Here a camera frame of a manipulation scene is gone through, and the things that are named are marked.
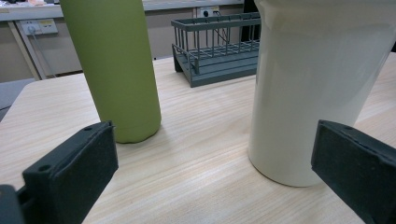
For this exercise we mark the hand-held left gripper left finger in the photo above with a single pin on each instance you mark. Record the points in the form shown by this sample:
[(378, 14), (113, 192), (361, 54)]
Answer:
[(71, 174)]

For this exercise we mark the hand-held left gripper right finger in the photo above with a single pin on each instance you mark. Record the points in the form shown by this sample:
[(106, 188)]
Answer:
[(358, 171)]

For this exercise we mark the white cup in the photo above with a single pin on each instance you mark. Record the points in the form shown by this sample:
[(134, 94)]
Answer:
[(308, 93)]

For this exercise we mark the green bottle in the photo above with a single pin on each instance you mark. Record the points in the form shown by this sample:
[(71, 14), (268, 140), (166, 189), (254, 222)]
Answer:
[(115, 68)]

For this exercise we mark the white and grey desk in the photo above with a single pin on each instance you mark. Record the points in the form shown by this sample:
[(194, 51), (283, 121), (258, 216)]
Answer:
[(28, 12)]

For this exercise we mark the white wall socket, black plug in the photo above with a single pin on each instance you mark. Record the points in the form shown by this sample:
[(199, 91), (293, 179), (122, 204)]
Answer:
[(207, 11)]

